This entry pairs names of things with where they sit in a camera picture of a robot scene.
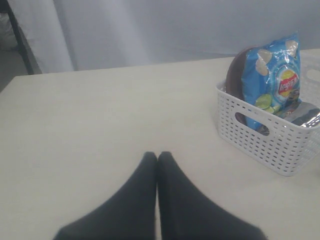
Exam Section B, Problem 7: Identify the brown round plate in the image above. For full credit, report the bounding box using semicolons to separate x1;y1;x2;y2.
224;45;263;125

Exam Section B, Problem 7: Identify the grey backdrop curtain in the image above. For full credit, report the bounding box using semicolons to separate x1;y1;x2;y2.
9;0;320;73

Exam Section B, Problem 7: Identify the silver foil packet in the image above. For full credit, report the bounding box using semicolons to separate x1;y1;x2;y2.
276;101;320;128

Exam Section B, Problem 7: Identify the blue chips bag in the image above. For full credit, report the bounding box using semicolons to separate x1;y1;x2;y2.
241;33;301;114

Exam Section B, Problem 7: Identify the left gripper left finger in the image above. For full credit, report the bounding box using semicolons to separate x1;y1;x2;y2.
55;152;157;240

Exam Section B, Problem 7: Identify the white perforated plastic basket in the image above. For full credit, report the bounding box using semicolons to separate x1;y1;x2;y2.
216;63;320;177

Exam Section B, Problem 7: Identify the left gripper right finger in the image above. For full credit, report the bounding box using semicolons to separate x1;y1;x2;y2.
157;151;265;240

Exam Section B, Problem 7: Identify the black metal frame post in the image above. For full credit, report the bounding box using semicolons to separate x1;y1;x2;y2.
6;0;34;75

